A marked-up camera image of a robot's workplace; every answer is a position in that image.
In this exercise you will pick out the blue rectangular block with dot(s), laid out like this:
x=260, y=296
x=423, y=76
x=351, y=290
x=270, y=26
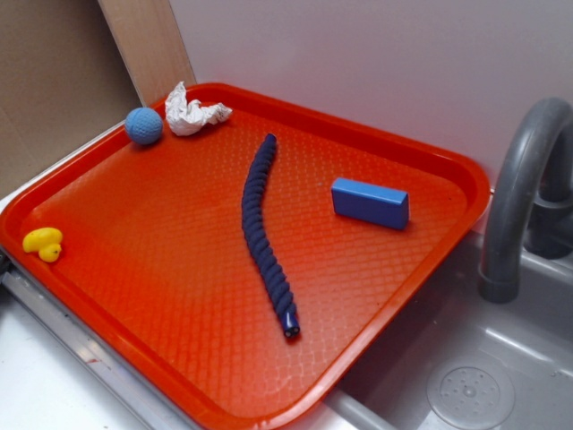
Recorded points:
x=375, y=204

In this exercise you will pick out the orange plastic tray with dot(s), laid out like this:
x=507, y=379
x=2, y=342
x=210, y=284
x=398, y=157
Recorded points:
x=215, y=264

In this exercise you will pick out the crumpled white paper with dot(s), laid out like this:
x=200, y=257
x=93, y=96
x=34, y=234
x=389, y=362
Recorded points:
x=186, y=118

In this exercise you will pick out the blue textured ball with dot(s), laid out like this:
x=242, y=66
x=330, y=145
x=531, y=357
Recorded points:
x=144, y=126

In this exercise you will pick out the grey plastic sink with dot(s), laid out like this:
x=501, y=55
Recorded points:
x=451, y=360

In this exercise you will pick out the light wooden board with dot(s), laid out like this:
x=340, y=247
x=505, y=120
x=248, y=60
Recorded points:
x=150, y=43

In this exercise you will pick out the yellow rubber duck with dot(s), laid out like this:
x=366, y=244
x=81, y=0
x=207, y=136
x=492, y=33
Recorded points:
x=45, y=242

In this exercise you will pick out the grey plastic faucet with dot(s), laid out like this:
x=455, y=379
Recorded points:
x=532, y=204

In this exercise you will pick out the brown cardboard panel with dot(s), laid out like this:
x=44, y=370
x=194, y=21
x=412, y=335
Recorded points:
x=63, y=82

